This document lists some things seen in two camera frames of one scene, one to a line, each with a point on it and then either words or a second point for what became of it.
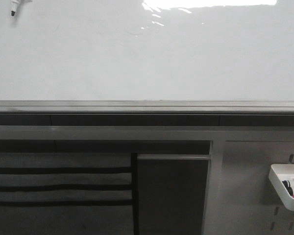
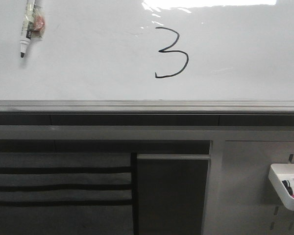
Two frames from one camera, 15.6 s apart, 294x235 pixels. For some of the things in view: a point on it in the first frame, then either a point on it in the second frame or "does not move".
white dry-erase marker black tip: (13, 5) -> (33, 26)
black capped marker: (287, 184) does not move
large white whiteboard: (230, 50) does not move
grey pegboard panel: (241, 198) does not move
